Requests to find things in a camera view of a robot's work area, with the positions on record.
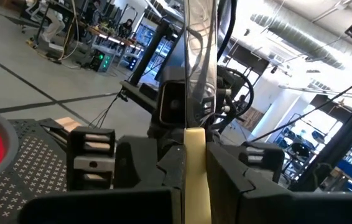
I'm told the computer tower with green lights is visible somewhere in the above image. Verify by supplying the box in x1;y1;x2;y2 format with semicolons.
90;49;114;73

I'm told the knife with cream handle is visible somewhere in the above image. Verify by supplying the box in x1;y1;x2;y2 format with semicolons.
183;0;220;224

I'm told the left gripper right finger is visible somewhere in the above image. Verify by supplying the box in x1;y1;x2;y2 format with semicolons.
206;141;352;224

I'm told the thin black cable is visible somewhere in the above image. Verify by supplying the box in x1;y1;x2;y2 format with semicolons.
88;89;124;129
249;71;352;143

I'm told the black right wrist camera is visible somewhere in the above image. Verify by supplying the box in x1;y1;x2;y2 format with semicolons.
158;80;187;126

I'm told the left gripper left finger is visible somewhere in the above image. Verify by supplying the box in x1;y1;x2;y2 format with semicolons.
17;144;187;224

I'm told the yellow cable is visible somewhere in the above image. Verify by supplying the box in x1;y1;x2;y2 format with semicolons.
58;0;80;62

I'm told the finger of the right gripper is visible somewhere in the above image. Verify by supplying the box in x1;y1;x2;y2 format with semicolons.
114;136;166;189

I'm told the black office chair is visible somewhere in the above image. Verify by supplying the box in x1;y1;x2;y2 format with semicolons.
283;142;311;180

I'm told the silver ventilation duct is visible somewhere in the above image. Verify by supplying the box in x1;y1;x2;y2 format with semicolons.
249;13;346;71

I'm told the person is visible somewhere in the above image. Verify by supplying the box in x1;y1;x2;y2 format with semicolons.
40;0;67;44
84;0;103;26
118;18;134;39

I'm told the long workshop desk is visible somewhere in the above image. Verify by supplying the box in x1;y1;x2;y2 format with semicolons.
85;25;146;52

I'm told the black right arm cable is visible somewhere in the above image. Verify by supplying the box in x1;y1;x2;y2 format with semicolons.
216;0;255;129

